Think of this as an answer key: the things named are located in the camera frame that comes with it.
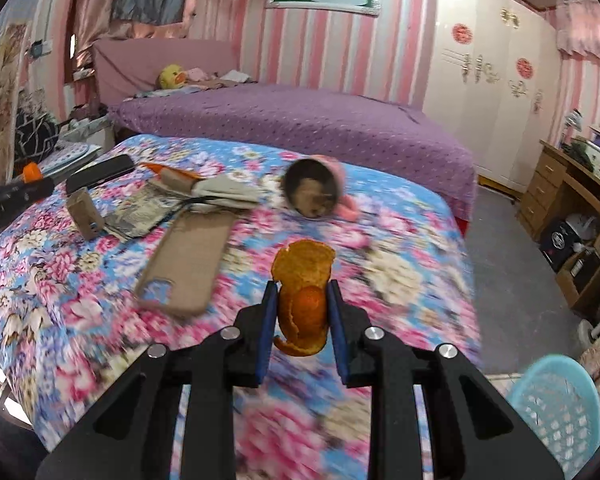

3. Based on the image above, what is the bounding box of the brown phone case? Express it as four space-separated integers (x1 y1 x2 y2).
134 210 236 318

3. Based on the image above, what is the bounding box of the beige folded cloth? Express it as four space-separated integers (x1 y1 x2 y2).
192 174 260 210

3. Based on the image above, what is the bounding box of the yellow duck plush toy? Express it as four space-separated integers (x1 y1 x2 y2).
158 64 187 90

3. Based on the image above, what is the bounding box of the black box under desk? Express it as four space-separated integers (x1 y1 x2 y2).
540 216 583 272

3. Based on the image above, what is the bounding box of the orange peel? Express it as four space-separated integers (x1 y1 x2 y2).
271 238 336 356

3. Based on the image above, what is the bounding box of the grey foil wrapper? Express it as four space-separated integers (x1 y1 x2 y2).
104 184 182 240

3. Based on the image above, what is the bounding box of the purple dotted bed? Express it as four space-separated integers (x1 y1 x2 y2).
108 84 477 222

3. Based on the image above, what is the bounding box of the wooden desk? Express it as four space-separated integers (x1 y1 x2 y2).
517 141 600 320

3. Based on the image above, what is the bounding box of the floral blue pink bedspread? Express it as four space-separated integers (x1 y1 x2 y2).
0 135 480 460

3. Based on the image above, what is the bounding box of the black smartphone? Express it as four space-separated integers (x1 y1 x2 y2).
66 155 135 195

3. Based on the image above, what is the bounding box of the pink headboard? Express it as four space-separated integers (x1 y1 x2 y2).
91 38 238 106

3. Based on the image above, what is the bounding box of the light blue plastic trash basket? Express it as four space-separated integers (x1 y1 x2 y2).
506 354 600 479

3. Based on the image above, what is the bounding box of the white wardrobe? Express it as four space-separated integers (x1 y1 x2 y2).
422 0 560 192

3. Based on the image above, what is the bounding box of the pink mug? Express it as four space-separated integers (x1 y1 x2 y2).
280 155 360 222

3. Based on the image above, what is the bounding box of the orange snack wrapper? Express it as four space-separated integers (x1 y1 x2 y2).
142 162 204 194

